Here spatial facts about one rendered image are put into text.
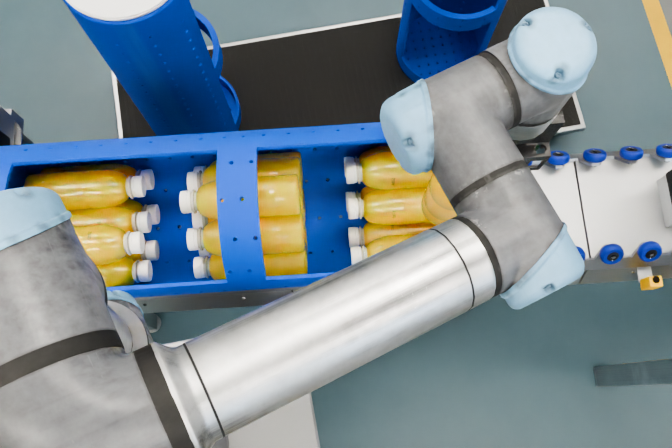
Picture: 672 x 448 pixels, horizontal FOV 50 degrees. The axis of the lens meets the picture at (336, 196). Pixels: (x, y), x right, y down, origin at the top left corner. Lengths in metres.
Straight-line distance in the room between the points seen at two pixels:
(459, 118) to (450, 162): 0.04
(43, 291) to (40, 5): 2.43
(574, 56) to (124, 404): 0.45
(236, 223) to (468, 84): 0.61
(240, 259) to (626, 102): 1.84
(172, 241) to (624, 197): 0.92
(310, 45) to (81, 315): 2.01
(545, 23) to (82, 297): 0.44
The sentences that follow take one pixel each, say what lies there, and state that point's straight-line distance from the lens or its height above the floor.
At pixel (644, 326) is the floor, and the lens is 2.56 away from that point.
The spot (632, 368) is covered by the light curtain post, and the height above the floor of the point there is 0.31.
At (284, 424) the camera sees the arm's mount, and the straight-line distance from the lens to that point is 1.13.
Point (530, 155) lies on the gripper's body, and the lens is 0.84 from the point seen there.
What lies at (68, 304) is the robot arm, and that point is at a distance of 0.54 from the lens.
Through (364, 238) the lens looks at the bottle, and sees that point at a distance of 1.36.
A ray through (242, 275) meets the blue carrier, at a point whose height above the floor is 1.15.
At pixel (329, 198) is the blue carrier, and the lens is 1.43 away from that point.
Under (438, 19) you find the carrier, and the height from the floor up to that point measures 0.59.
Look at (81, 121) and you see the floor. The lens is 2.67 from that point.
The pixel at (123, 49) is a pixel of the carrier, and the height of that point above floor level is 0.91.
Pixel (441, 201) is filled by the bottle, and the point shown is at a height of 1.37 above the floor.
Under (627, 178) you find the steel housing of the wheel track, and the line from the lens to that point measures 1.60.
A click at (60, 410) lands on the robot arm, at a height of 1.86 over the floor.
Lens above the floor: 2.35
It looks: 75 degrees down
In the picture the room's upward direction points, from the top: straight up
